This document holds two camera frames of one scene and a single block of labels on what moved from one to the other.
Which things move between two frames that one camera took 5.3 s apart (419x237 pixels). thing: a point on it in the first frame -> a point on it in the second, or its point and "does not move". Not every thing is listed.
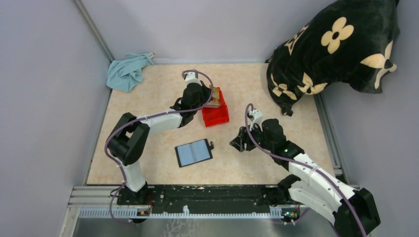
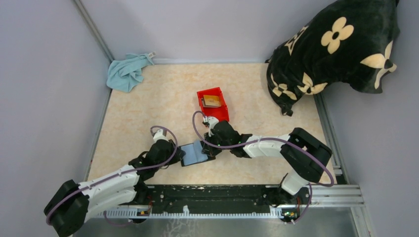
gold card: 216,93 -> 212,100
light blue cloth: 125,74 does not move
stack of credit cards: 215,102 does not move
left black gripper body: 204,95 -> 176,158
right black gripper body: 259,136 -> 214,139
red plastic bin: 213,115 does not move
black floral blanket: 352,42 does not move
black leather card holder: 193,152 does not move
